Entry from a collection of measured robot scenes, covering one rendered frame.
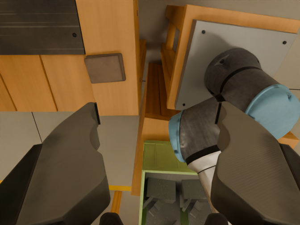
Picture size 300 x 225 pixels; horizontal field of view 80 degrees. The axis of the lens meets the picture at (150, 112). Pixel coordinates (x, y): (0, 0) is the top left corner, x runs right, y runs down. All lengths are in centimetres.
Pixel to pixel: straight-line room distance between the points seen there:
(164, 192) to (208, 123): 54
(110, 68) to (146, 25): 93
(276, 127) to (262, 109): 6
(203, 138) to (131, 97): 27
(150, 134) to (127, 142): 110
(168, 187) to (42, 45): 72
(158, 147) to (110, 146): 120
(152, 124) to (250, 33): 45
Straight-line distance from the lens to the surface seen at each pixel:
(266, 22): 63
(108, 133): 183
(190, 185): 90
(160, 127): 76
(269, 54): 62
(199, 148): 39
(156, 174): 87
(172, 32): 118
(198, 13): 57
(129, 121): 171
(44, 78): 65
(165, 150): 76
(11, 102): 76
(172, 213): 92
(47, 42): 58
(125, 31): 51
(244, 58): 53
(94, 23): 53
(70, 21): 54
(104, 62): 51
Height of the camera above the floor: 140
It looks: 59 degrees down
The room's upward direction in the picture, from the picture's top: 178 degrees counter-clockwise
